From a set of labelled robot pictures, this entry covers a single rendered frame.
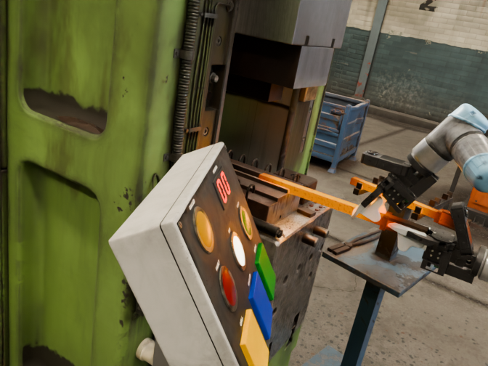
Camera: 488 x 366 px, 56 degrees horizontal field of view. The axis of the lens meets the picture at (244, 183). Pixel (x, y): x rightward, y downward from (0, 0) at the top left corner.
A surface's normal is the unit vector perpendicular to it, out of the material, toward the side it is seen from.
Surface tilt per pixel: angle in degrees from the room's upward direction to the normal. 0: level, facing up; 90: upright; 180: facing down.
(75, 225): 90
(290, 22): 90
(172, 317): 90
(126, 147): 89
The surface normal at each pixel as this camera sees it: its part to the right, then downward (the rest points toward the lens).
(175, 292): -0.11, 0.33
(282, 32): -0.51, 0.22
